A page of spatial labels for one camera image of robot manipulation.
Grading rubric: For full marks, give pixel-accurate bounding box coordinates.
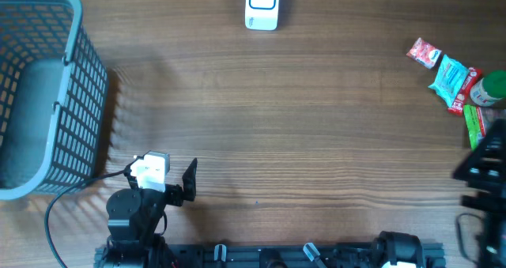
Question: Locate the green lid white jar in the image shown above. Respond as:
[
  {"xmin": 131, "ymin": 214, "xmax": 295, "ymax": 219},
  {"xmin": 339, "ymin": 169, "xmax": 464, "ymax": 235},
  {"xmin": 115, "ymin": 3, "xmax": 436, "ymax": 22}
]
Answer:
[{"xmin": 470, "ymin": 70, "xmax": 506, "ymax": 107}]

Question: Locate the left camera black cable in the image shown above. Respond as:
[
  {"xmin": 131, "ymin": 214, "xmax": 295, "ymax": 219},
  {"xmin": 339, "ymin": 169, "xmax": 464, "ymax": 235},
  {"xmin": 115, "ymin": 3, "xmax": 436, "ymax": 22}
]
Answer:
[{"xmin": 43, "ymin": 169, "xmax": 131, "ymax": 268}]

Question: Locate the mint green wipes pack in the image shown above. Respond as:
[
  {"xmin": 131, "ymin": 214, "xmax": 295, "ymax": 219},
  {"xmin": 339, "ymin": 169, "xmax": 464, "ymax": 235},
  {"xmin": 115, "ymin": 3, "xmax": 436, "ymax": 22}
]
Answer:
[{"xmin": 429, "ymin": 55, "xmax": 469, "ymax": 107}]

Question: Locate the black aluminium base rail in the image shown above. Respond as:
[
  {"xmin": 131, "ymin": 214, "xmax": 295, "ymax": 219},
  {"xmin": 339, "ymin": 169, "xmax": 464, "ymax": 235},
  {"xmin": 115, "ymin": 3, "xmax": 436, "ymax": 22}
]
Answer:
[{"xmin": 93, "ymin": 242, "xmax": 447, "ymax": 268}]

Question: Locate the white barcode scanner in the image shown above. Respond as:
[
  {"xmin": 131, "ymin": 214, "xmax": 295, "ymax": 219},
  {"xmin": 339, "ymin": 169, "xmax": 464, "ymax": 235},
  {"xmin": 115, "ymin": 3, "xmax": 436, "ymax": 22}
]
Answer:
[{"xmin": 244, "ymin": 0, "xmax": 280, "ymax": 31}]

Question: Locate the red white small packet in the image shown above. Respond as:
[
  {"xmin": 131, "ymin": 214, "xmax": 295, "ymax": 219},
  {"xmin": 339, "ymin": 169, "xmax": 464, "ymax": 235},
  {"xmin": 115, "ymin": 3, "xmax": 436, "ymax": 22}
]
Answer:
[{"xmin": 406, "ymin": 37, "xmax": 442, "ymax": 69}]

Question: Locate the green snack bag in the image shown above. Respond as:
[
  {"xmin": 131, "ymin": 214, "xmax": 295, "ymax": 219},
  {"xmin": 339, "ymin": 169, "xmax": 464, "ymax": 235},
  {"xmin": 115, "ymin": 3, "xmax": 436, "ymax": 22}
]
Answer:
[{"xmin": 463, "ymin": 105, "xmax": 505, "ymax": 149}]

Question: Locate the red Nescafe sachet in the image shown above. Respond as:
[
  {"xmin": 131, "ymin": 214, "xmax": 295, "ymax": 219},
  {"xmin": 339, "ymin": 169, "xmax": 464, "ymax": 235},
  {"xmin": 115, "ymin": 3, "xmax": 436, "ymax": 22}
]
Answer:
[{"xmin": 447, "ymin": 67, "xmax": 483, "ymax": 116}]

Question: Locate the grey plastic mesh basket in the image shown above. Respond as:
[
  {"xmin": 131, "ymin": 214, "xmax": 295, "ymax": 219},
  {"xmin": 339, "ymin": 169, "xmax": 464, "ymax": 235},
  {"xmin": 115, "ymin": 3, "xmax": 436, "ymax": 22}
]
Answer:
[{"xmin": 1, "ymin": 0, "xmax": 109, "ymax": 200}]

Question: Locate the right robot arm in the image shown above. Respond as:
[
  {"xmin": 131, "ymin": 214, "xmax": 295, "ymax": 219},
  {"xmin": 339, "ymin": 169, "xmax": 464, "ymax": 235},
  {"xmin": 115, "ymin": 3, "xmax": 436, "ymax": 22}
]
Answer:
[{"xmin": 370, "ymin": 119, "xmax": 505, "ymax": 268}]

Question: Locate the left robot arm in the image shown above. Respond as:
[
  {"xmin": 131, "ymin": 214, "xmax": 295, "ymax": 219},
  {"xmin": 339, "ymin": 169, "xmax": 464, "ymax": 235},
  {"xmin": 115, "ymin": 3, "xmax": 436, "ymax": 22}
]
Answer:
[{"xmin": 93, "ymin": 153, "xmax": 198, "ymax": 268}]

